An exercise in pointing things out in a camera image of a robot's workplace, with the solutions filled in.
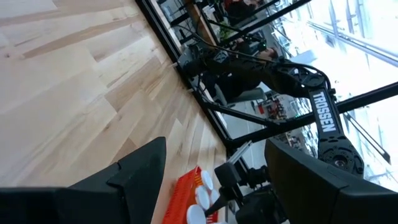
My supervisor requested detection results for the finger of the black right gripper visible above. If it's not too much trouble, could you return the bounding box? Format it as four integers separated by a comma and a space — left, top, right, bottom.
204, 185, 239, 219
214, 162, 243, 189

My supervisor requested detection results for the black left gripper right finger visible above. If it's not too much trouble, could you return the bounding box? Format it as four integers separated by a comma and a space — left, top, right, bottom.
264, 138, 349, 224

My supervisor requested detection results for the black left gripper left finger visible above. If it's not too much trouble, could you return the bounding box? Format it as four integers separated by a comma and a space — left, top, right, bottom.
70, 136, 167, 224

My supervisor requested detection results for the orange pill bottle white cap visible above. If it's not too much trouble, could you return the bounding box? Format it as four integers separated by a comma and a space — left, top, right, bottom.
200, 170, 215, 192
185, 204, 208, 224
194, 185, 211, 210

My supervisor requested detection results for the red plastic slotted basket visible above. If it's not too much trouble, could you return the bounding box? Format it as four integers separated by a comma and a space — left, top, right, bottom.
161, 166, 220, 224

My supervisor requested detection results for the grey office chair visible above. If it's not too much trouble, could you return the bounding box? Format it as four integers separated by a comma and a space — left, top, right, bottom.
214, 86, 269, 107

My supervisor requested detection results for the person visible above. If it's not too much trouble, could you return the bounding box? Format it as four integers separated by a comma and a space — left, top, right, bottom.
214, 46, 280, 103

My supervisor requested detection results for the black aluminium rig frame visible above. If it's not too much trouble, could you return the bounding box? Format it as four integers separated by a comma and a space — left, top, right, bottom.
135, 0, 398, 166

